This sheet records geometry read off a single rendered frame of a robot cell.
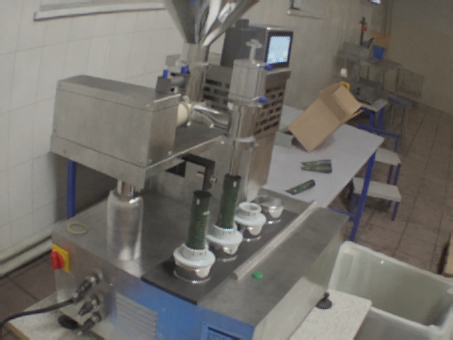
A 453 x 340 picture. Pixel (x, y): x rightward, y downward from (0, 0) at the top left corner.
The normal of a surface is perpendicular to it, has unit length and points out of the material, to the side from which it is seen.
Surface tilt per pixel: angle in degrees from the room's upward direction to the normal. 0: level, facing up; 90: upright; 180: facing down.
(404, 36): 90
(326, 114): 90
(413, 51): 90
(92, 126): 90
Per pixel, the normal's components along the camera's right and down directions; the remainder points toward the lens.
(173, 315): -0.45, 0.25
